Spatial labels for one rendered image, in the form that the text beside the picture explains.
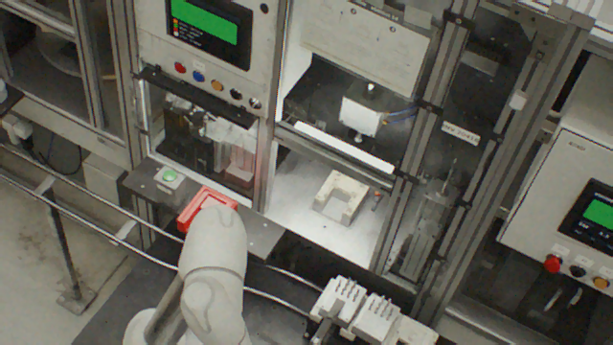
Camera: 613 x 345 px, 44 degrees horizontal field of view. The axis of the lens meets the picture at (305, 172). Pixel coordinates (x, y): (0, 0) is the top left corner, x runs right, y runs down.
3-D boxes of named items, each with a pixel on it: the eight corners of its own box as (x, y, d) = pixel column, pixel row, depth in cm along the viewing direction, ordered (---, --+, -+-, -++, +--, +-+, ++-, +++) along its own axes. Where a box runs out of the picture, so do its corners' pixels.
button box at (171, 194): (155, 199, 245) (152, 177, 236) (169, 183, 249) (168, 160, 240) (175, 211, 243) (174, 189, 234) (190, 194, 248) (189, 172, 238)
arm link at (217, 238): (110, 390, 219) (122, 321, 233) (166, 399, 225) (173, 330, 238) (187, 264, 163) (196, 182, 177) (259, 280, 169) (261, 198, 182)
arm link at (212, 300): (251, 351, 169) (253, 295, 177) (223, 313, 155) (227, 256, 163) (194, 356, 171) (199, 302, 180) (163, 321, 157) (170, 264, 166)
